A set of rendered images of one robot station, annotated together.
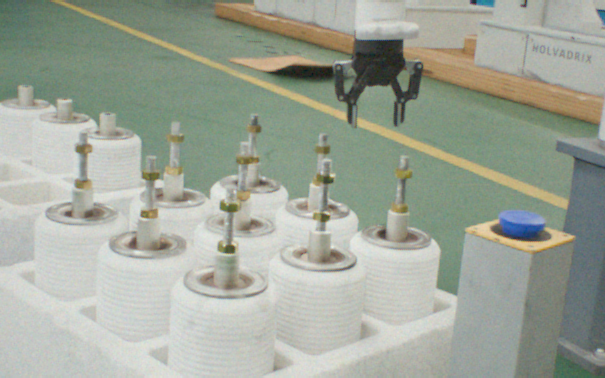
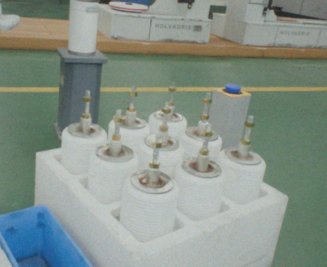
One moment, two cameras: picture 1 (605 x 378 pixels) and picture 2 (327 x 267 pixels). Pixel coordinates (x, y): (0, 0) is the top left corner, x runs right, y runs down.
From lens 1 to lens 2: 123 cm
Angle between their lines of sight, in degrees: 78
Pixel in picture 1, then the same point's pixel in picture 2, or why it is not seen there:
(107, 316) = (215, 208)
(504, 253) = (243, 99)
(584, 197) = (81, 77)
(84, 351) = (228, 227)
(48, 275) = (170, 222)
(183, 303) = (261, 170)
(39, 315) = (196, 238)
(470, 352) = (231, 136)
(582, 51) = not seen: outside the picture
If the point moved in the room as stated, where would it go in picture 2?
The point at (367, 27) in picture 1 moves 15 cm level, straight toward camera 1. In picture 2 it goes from (9, 23) to (70, 32)
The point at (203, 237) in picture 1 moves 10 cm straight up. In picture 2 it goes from (173, 154) to (180, 109)
